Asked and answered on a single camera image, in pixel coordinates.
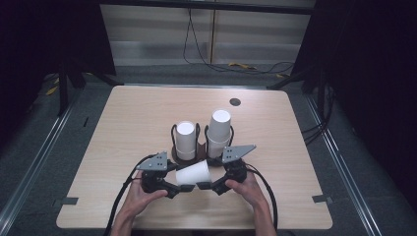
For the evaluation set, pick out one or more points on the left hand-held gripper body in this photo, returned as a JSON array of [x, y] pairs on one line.
[[154, 164]]

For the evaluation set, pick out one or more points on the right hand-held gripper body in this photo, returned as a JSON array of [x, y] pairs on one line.
[[236, 154]]

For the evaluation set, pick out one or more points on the dark brown double cup holder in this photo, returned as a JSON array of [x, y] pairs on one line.
[[200, 154]]

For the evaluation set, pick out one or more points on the white paper cup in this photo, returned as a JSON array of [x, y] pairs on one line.
[[186, 154], [219, 126], [215, 147], [186, 134], [193, 173]]

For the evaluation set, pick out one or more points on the person's left hand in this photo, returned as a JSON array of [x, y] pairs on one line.
[[141, 200]]

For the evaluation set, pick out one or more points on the person's right hand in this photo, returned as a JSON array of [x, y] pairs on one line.
[[249, 191]]

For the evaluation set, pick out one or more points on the black round table grommet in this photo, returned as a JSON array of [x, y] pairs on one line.
[[235, 102]]

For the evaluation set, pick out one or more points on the yellow floor tape strip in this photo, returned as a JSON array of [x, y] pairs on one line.
[[242, 65], [51, 90]]

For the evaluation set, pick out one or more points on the grey tape piece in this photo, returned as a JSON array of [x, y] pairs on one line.
[[70, 201], [322, 199]]

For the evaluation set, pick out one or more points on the black metal stand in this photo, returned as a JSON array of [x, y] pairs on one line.
[[63, 88]]

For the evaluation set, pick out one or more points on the black overhead beam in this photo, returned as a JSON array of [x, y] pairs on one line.
[[209, 6]]

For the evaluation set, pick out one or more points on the dark curtain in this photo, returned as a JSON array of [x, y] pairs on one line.
[[39, 42], [370, 82]]

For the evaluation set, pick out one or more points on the metal floor rail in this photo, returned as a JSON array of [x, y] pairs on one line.
[[341, 160], [36, 157]]

